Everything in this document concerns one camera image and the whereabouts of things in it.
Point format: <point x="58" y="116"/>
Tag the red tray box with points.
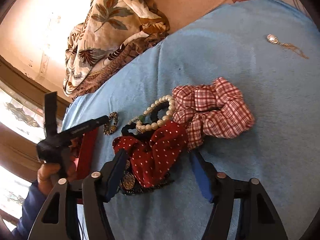
<point x="82" y="149"/>

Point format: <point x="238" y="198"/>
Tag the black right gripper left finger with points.
<point x="59" y="215"/>

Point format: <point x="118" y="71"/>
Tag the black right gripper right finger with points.
<point x="240" y="207"/>

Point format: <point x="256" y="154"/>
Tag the black beaded hair clip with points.
<point x="130" y="186"/>

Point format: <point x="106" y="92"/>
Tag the stained glass window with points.
<point x="21" y="129"/>

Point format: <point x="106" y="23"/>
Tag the red white plaid scrunchie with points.
<point x="216" y="110"/>

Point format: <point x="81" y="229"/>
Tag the floral leaf quilt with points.
<point x="113" y="34"/>

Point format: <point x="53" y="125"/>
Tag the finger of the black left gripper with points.
<point x="82" y="128"/>

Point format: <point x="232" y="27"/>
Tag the person's left hand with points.
<point x="48" y="170"/>

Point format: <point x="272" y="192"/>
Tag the light blue towel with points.
<point x="245" y="78"/>

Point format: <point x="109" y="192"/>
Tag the red polka dot scrunchie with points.
<point x="152" y="159"/>

